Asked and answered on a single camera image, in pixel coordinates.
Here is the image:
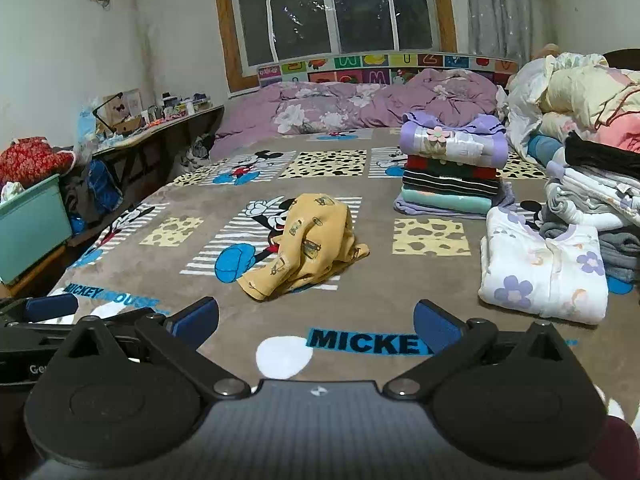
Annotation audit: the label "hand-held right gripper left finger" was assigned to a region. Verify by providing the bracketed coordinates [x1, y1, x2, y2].
[55, 296, 252, 401]

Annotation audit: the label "blue cloth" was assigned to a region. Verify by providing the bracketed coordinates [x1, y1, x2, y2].
[527, 132, 568, 166]

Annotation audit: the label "white floral garment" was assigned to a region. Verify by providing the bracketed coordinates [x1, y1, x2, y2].
[478, 206, 610, 326]

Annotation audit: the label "black white patterned cloth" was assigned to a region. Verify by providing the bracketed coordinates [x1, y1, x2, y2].
[177, 132, 213, 173]

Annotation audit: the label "teal storage bin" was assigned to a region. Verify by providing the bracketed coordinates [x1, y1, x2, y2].
[0, 174, 73, 286]

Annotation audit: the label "grey clothes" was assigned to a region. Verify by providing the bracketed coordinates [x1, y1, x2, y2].
[537, 195, 640, 283]

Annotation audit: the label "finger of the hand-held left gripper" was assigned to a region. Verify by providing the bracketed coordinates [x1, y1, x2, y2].
[0, 293, 80, 323]

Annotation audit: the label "black striped folded garment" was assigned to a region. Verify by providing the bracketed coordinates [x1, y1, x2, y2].
[401, 170, 502, 198]

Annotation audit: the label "dark wooden desk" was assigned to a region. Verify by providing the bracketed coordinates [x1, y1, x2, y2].
[65, 102, 226, 171]

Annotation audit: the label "brown cartoon printed blanket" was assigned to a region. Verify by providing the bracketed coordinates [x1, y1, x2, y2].
[45, 127, 640, 423]

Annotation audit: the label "teal folded garment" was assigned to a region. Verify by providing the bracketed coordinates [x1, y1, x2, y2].
[400, 185, 496, 215]

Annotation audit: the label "wooden framed window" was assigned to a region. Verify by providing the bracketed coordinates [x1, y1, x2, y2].
[210, 0, 458, 96]

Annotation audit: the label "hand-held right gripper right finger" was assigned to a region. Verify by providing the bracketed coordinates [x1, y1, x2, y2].
[382, 299, 583, 401]

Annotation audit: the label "dark blue bag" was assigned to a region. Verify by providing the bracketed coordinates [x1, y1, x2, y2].
[65, 160, 123, 233]

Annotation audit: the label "red folded garment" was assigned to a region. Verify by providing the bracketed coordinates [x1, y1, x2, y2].
[404, 155, 501, 182]

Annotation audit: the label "grey curtain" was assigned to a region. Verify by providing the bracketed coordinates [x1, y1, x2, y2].
[462, 0, 531, 61]

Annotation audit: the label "light blue plastic bag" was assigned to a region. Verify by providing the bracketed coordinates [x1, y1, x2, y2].
[75, 102, 108, 153]

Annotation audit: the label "lavender folded garment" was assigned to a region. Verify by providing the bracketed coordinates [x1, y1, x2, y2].
[393, 180, 516, 221]

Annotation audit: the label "purple floral duvet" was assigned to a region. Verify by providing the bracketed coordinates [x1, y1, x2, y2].
[210, 67, 508, 161]

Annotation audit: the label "person's maroon clothing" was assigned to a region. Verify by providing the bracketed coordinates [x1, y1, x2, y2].
[602, 415, 640, 480]

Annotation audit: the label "white patterned clothes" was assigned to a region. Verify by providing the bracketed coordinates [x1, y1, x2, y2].
[542, 160, 640, 233]

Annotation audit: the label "red floral cloth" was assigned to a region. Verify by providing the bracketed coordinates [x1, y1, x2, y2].
[0, 136, 76, 188]

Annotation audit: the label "purple folded flower garment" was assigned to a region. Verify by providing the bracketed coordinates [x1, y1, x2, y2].
[399, 112, 508, 170]

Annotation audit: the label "cream and pink bedding pile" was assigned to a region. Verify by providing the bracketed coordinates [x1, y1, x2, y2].
[495, 51, 640, 161]

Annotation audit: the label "yellow printed garment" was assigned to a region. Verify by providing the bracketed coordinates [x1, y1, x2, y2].
[236, 192, 371, 303]

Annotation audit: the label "assorted small desk items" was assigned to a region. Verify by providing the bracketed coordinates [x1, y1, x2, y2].
[77, 89, 216, 148]

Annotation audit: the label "black desk lamp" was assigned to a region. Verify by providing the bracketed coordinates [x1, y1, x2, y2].
[92, 91, 126, 136]

